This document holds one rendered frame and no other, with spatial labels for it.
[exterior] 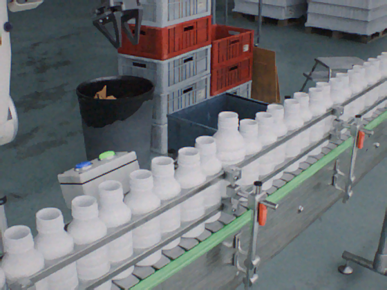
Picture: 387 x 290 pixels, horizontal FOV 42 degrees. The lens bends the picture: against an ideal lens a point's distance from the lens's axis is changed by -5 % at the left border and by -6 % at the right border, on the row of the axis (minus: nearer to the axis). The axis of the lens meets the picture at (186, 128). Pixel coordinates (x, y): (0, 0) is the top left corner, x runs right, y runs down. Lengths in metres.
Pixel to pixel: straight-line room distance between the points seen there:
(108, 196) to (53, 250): 0.12
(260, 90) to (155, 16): 1.62
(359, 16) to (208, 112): 5.85
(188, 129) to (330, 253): 1.32
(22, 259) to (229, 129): 0.46
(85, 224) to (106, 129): 2.11
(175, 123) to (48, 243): 0.99
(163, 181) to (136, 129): 2.03
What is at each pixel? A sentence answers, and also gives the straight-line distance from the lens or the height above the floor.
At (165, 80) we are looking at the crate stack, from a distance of 3.45.
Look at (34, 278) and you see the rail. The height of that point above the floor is 1.11.
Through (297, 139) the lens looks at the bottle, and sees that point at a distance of 1.19.
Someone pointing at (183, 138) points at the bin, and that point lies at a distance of 1.66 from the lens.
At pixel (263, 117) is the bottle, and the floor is 1.15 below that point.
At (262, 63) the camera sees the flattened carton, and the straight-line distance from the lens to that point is 4.54.
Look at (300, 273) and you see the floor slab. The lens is 2.55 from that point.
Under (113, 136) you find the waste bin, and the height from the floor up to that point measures 0.42.
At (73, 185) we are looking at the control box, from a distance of 0.96.
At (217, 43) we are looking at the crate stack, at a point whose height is 0.64.
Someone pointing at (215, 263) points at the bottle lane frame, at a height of 0.94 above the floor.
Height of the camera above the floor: 1.55
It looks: 22 degrees down
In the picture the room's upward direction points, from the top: 1 degrees clockwise
